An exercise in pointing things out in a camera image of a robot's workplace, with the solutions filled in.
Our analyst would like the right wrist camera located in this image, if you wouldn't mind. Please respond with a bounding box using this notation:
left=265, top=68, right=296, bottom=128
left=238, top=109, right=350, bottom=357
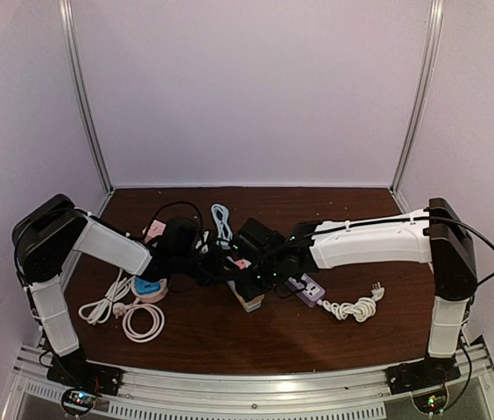
left=232, top=218, right=286, bottom=262

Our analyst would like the left aluminium frame post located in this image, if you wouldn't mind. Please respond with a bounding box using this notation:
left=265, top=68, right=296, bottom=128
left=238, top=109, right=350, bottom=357
left=58, top=0, right=115, bottom=195

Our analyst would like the white knotted cable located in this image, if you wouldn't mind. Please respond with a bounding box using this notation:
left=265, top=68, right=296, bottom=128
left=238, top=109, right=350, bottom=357
left=319, top=280, right=385, bottom=324

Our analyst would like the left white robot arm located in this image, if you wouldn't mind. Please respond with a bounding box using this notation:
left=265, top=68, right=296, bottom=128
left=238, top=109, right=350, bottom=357
left=11, top=193, right=229, bottom=389

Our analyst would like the purple usb power strip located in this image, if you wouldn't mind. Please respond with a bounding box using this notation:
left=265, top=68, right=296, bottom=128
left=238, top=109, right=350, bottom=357
left=285, top=274, right=325, bottom=308

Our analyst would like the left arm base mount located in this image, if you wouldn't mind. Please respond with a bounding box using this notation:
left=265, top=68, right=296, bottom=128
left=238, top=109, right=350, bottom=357
left=46, top=355, right=123, bottom=396

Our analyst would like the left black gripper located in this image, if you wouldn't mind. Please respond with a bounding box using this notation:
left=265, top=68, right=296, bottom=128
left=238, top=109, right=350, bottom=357
left=173, top=245, right=240, bottom=288

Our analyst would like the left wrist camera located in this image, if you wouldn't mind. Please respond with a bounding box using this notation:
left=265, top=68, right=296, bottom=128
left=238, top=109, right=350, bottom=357
left=158, top=217, right=209, bottom=261

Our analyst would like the aluminium front rail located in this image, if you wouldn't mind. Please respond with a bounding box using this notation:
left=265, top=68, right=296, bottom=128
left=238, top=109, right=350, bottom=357
left=0, top=344, right=494, bottom=419

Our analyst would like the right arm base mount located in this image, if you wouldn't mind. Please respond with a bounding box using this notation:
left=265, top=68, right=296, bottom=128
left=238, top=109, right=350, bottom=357
left=385, top=357, right=461, bottom=395

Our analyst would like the white cable with plug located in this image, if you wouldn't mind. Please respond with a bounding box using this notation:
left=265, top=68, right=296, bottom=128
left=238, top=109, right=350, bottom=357
left=77, top=269, right=138, bottom=326

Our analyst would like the beige cube socket adapter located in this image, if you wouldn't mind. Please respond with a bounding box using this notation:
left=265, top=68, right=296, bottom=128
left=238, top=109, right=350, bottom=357
left=237, top=294, right=265, bottom=313

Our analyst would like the pink round power strip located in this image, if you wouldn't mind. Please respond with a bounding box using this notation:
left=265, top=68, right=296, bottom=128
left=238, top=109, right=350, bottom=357
left=131, top=276, right=168, bottom=304

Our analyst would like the blue square adapter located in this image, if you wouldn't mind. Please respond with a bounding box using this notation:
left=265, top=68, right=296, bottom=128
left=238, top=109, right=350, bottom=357
left=134, top=277, right=161, bottom=296

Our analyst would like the aluminium frame post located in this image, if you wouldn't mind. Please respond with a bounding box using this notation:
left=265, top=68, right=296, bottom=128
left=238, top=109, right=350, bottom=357
left=391, top=0, right=444, bottom=195
left=58, top=0, right=115, bottom=195

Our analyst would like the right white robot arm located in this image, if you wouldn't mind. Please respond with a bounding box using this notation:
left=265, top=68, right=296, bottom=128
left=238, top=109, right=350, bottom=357
left=232, top=198, right=478, bottom=387

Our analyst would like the pink cube socket adapter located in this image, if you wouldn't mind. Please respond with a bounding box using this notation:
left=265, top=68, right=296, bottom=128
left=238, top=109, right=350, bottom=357
left=142, top=220, right=166, bottom=242

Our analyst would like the light blue coiled cable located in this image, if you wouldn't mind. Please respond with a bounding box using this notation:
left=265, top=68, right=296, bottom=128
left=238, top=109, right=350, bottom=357
left=209, top=203, right=234, bottom=246

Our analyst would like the light blue power strip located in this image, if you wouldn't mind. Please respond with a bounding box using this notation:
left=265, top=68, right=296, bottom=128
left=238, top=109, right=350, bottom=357
left=227, top=271, right=265, bottom=312

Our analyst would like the right aluminium frame post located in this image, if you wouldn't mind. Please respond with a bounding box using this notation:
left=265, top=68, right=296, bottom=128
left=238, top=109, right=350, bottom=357
left=391, top=0, right=444, bottom=195

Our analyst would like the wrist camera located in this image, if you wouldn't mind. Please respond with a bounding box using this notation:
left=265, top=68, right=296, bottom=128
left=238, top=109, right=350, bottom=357
left=232, top=218, right=286, bottom=262
left=158, top=217, right=209, bottom=261

